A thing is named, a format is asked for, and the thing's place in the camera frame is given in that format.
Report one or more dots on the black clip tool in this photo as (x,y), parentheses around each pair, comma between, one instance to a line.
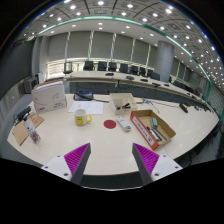
(124,106)

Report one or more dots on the black desk phone console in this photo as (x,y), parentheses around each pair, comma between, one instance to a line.
(83,96)

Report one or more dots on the open brown box, red lid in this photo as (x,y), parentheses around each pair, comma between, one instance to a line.
(141,128)

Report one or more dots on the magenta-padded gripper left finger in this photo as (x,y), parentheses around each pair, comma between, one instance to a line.
(77,159)

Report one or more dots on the white printed paper sheet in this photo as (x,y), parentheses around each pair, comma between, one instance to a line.
(86,107)

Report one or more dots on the grey boxy monitor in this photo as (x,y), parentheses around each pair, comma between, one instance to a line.
(30,85)

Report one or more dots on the black power strip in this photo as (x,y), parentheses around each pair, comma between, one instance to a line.
(23,114)

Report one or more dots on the flat round red coaster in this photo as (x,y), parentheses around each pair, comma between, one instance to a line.
(110,124)

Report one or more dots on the row of black office chairs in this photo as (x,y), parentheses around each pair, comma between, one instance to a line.
(102,65)

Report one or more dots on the brown paper envelope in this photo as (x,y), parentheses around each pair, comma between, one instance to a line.
(20,131)

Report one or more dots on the small green eraser block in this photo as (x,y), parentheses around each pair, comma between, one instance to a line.
(154,123)

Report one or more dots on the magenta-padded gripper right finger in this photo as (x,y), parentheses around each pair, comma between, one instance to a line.
(146,159)

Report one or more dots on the dark marker pen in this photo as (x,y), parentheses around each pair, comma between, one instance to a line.
(154,134)

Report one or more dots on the long curved conference table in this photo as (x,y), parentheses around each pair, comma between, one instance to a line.
(100,76)

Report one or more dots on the black table microphone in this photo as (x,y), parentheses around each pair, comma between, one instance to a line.
(183,107)

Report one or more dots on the clear black-capped water bottle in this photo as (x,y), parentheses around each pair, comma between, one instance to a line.
(32,131)

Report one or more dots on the large white cardboard box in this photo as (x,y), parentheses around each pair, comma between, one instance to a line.
(48,97)

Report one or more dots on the small open white divided box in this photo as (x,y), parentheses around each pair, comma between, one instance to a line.
(120,99)

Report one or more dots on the round ceiling lights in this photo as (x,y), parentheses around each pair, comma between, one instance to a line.
(100,3)

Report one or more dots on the white mug with yellow print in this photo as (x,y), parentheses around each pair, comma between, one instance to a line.
(80,117)

